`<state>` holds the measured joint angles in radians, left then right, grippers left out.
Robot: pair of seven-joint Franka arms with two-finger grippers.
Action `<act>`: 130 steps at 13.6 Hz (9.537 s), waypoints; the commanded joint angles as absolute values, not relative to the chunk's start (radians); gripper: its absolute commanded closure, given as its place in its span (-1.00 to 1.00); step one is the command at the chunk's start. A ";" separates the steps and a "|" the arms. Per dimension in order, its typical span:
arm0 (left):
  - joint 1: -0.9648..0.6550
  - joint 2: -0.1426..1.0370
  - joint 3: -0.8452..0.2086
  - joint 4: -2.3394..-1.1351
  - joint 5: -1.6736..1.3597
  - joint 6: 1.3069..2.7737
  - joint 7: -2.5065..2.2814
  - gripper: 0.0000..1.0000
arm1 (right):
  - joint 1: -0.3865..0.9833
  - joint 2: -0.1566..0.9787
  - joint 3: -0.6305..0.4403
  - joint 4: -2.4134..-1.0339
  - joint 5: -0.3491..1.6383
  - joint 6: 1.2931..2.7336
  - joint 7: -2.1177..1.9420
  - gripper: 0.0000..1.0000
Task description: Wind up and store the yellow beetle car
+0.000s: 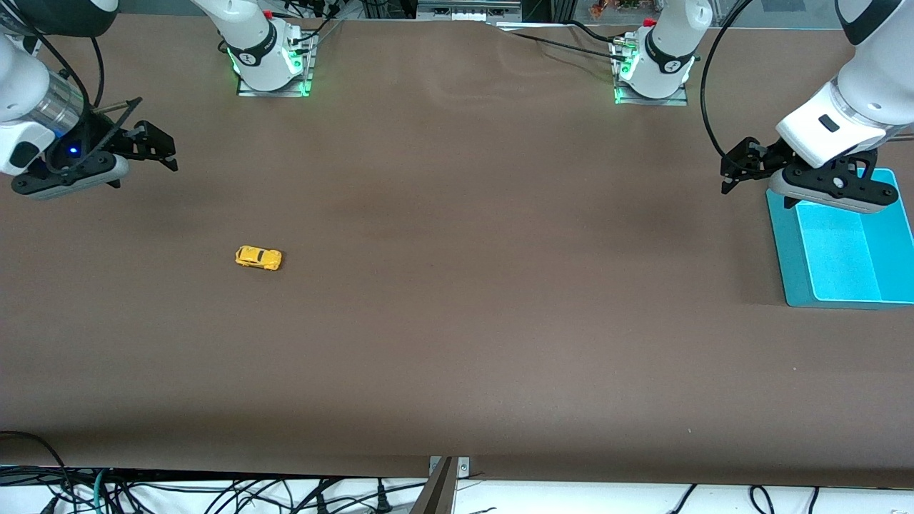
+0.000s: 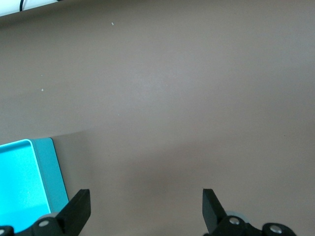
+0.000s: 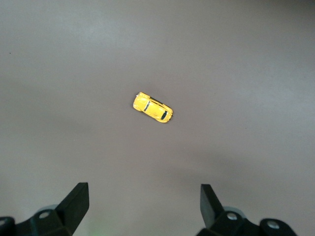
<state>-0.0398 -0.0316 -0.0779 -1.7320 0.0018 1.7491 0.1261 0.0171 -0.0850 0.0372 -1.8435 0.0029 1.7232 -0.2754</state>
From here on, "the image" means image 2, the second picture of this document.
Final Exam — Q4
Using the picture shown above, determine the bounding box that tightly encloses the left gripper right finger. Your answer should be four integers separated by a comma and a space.
202, 188, 262, 236

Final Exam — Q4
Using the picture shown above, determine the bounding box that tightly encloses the teal plastic bin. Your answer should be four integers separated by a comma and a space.
0, 138, 70, 233

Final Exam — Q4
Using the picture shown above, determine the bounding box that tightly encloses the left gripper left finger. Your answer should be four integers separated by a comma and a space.
31, 188, 91, 236

